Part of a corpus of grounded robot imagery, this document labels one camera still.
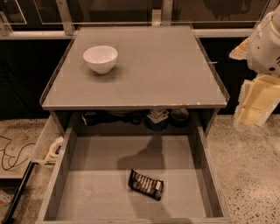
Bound open grey top drawer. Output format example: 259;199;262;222
36;127;233;224

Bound clear plastic side bin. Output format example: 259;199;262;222
31;116;64;165

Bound white tape roll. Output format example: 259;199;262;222
45;136;63;159

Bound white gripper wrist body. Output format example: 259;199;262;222
247;17;280;75

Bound black floor rail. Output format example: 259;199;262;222
1;162;35;224

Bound white ceramic bowl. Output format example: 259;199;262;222
83;45;118;74

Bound grey cabinet with counter top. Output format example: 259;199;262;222
40;26;228;123

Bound black rxbar chocolate wrapper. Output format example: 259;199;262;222
128;170;164;201

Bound black floor cable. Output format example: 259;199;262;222
0;135;37;172

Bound metal frame railing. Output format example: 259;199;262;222
0;0;280;40

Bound dark round container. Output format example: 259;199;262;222
169;108;190;128

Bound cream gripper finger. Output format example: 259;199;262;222
229;38;249;60
234;73;280;131

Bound black white paper packet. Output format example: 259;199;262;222
147;109;169;123

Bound dark objects on shelf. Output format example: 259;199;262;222
81;110;146;126

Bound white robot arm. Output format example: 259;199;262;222
229;5;280;131

